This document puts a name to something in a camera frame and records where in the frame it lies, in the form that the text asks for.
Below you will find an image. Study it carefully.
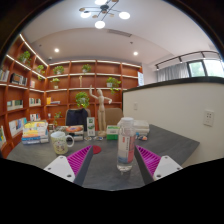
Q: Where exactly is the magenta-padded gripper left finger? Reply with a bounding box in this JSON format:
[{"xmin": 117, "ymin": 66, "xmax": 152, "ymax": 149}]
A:
[{"xmin": 43, "ymin": 144, "xmax": 95, "ymax": 187}]

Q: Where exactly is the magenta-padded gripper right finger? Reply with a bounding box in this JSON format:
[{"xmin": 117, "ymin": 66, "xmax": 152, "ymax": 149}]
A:
[{"xmin": 134, "ymin": 144, "xmax": 184, "ymax": 186}]

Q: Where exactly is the clear plastic drink bottle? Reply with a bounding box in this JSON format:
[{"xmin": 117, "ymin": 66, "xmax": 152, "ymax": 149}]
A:
[{"xmin": 116, "ymin": 116, "xmax": 136, "ymax": 173}]

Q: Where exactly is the yellow striped printed mug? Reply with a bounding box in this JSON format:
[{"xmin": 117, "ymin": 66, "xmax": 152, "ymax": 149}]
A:
[{"xmin": 50, "ymin": 131, "xmax": 75, "ymax": 155}]

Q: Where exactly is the stack of colourful books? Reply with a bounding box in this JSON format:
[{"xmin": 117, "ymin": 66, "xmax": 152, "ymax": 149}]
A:
[{"xmin": 21, "ymin": 120, "xmax": 50, "ymax": 146}]

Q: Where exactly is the stack of white books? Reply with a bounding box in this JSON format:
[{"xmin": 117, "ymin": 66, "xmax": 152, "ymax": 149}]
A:
[{"xmin": 117, "ymin": 119, "xmax": 150, "ymax": 138}]

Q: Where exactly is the tall green white carton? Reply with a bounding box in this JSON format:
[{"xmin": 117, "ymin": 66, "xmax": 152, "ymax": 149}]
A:
[{"xmin": 86, "ymin": 116, "xmax": 96, "ymax": 137}]

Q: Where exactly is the dark office chair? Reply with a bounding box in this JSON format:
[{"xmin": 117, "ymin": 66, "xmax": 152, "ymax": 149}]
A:
[{"xmin": 65, "ymin": 108, "xmax": 90, "ymax": 132}]

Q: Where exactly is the green white box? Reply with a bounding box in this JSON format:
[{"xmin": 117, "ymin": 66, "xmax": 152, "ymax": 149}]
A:
[{"xmin": 105, "ymin": 125, "xmax": 120, "ymax": 141}]

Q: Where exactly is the wooden artist mannequin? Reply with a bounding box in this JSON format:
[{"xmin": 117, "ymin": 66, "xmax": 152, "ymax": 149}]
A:
[{"xmin": 88, "ymin": 84, "xmax": 113, "ymax": 138}]

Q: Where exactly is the orange wooden shelf unit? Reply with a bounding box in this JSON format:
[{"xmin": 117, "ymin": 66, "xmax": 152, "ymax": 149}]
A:
[{"xmin": 0, "ymin": 33, "xmax": 144, "ymax": 158}]

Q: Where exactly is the brown chair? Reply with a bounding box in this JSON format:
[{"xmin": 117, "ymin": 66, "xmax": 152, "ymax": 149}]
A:
[{"xmin": 104, "ymin": 107, "xmax": 124, "ymax": 127}]

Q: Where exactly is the grey curtain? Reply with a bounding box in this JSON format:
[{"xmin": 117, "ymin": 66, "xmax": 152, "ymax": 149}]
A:
[{"xmin": 156, "ymin": 62, "xmax": 191, "ymax": 83}]

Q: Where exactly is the window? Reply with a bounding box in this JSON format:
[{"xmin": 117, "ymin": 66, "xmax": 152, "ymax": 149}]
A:
[{"xmin": 188, "ymin": 59, "xmax": 224, "ymax": 78}]

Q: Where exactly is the ceiling air vent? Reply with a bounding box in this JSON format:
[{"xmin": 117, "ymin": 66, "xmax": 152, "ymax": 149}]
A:
[{"xmin": 106, "ymin": 29, "xmax": 133, "ymax": 38}]

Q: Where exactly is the branched ceiling lamp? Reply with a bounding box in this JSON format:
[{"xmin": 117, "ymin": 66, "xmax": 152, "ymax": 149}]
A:
[{"xmin": 78, "ymin": 0, "xmax": 131, "ymax": 30}]

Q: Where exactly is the white wall socket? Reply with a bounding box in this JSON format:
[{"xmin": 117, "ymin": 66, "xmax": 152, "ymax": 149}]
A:
[{"xmin": 203, "ymin": 109, "xmax": 215, "ymax": 127}]

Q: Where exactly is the white wall poster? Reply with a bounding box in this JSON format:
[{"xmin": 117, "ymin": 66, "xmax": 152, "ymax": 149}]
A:
[{"xmin": 137, "ymin": 71, "xmax": 145, "ymax": 87}]

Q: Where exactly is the black track light rail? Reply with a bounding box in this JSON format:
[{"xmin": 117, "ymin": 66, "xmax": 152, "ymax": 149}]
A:
[{"xmin": 154, "ymin": 49, "xmax": 221, "ymax": 71}]

